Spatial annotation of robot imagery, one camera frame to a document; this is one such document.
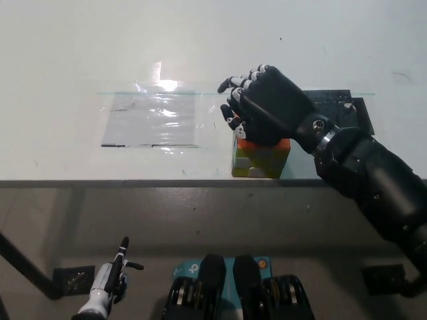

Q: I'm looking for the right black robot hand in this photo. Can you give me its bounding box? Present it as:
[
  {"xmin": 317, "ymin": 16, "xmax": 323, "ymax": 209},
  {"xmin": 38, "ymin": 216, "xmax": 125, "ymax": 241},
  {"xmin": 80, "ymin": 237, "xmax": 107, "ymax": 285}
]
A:
[{"xmin": 217, "ymin": 63, "xmax": 338, "ymax": 155}]

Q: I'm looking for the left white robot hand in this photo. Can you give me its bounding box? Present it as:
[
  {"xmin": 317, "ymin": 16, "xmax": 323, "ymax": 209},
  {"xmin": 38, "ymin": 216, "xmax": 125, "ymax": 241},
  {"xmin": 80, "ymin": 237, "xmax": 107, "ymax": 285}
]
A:
[{"xmin": 77, "ymin": 236, "xmax": 145, "ymax": 315}]

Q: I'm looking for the black tape patch on desk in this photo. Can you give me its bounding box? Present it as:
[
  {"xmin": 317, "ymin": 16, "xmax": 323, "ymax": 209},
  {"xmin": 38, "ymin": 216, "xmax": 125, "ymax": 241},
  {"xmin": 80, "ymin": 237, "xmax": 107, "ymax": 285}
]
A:
[{"xmin": 302, "ymin": 89, "xmax": 375, "ymax": 136}]

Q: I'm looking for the large orange red puzzle cube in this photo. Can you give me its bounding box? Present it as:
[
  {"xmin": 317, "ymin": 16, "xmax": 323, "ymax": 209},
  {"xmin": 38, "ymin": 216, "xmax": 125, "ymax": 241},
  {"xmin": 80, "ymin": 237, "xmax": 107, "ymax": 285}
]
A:
[{"xmin": 232, "ymin": 113, "xmax": 292, "ymax": 179}]

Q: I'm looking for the black ribbed robot body block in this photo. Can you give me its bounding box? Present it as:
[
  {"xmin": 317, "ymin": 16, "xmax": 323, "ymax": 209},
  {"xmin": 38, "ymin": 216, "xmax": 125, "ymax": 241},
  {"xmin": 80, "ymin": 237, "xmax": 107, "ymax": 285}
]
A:
[
  {"xmin": 232, "ymin": 255, "xmax": 316, "ymax": 320},
  {"xmin": 162, "ymin": 253, "xmax": 228, "ymax": 320}
]

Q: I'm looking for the black floor tape patch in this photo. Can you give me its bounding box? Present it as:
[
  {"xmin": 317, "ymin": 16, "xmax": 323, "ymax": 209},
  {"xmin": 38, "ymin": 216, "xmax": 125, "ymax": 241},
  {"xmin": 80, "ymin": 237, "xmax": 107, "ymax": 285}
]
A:
[
  {"xmin": 52, "ymin": 265, "xmax": 96, "ymax": 297},
  {"xmin": 362, "ymin": 263, "xmax": 406, "ymax": 296}
]

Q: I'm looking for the black diagonal table leg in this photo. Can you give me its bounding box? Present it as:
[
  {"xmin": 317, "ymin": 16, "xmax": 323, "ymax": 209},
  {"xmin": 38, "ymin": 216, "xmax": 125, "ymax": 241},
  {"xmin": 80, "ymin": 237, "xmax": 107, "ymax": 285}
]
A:
[{"xmin": 0, "ymin": 229, "xmax": 63, "ymax": 301}]

